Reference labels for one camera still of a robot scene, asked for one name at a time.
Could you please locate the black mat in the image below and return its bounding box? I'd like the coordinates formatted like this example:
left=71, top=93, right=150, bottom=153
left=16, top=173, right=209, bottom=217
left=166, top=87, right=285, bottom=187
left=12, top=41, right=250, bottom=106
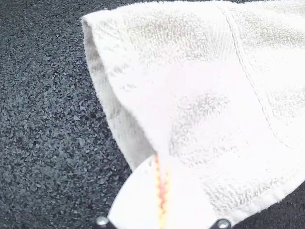
left=0, top=0, right=305, bottom=229

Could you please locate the pale towel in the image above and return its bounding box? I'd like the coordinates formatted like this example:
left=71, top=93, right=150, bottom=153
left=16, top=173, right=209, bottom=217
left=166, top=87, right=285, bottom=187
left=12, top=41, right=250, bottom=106
left=81, top=0, right=305, bottom=226

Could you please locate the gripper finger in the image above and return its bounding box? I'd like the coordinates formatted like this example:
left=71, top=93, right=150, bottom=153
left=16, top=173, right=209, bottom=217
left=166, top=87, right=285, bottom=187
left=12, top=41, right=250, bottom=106
left=164, top=166, right=232, bottom=229
left=96, top=154, right=167, bottom=229

